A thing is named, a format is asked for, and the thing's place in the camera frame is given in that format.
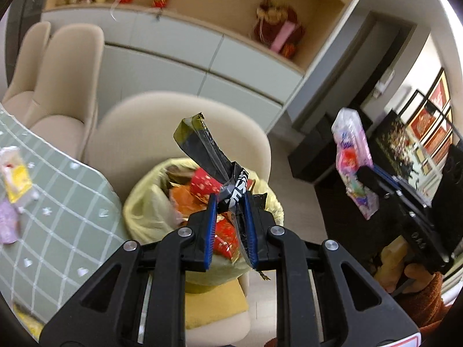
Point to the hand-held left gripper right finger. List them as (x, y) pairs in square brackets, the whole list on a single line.
[(250, 238)]

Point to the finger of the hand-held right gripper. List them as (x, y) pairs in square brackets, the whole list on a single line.
[(372, 180)]

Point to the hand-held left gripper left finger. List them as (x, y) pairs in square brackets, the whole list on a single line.
[(211, 238)]

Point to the pink white plastic packet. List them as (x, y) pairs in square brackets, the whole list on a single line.
[(351, 144)]

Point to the yellow trash bag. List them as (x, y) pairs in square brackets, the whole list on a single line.
[(144, 217)]

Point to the black foil snack wrapper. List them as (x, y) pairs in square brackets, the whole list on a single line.
[(202, 141)]

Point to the person's right forearm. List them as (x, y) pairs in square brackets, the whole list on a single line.
[(430, 307)]

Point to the person's right hand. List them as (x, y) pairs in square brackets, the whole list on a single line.
[(394, 264)]

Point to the red gold foil packet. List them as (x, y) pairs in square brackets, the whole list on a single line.
[(226, 238)]

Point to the orange foil packet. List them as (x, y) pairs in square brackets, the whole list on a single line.
[(184, 202)]

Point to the red snack packet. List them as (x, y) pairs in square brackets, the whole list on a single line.
[(202, 182)]

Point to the black floor cabinet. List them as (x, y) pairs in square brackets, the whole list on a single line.
[(318, 159)]

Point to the yellow seat cushion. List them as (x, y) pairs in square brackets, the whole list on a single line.
[(213, 303)]

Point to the red framed picture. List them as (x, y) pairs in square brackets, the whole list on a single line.
[(423, 121), (437, 142), (441, 92)]

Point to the beige round-back chair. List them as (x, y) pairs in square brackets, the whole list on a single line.
[(144, 133)]

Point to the green grid tablecloth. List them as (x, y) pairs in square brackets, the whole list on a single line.
[(72, 224)]

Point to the small red box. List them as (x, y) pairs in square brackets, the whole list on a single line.
[(288, 50)]

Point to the pink box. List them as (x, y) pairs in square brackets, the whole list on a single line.
[(282, 36)]

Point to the red bouquet decoration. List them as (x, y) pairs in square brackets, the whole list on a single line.
[(271, 18)]

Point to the lilac packet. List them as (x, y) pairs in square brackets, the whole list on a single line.
[(7, 224)]

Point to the yellow white snack packet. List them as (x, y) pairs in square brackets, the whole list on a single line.
[(16, 175)]

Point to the beige dining chair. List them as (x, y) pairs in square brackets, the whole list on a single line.
[(25, 65), (68, 86)]

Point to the white wall switch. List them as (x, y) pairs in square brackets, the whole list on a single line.
[(383, 83)]

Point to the beige wall cabinet with shelves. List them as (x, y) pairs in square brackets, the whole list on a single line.
[(173, 54)]

